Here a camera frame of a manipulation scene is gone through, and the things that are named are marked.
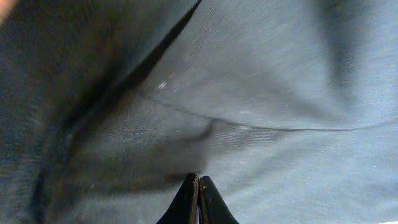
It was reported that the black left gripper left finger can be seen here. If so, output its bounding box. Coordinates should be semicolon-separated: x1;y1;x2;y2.
157;174;199;224

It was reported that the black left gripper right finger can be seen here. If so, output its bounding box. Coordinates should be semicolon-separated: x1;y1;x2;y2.
198;176;239;224

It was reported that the black t-shirt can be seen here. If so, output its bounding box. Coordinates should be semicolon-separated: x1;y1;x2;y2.
1;0;397;223

